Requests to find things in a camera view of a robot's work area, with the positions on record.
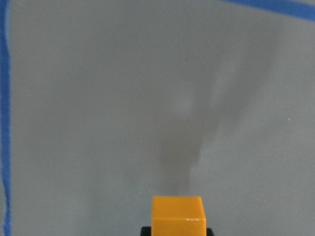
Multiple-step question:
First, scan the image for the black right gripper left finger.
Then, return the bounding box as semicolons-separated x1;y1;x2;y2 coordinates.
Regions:
140;227;152;236

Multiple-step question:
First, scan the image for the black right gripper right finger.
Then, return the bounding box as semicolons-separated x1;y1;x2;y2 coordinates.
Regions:
206;228;214;236

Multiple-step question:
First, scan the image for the orange sloped toy block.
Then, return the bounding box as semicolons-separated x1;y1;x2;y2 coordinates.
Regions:
151;196;207;236

